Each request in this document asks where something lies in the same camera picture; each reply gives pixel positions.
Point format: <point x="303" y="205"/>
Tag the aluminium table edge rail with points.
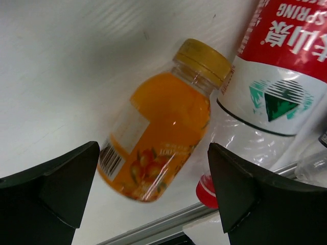
<point x="195" y="224"/>

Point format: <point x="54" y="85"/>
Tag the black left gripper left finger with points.
<point x="45" y="204"/>

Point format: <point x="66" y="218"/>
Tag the black label small bottle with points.
<point x="311" y="166"/>

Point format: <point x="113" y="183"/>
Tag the red label water bottle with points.
<point x="278" y="78"/>

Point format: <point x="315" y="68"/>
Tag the orange juice bottle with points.
<point x="164" y="120"/>

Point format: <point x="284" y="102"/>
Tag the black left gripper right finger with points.
<point x="258" y="206"/>

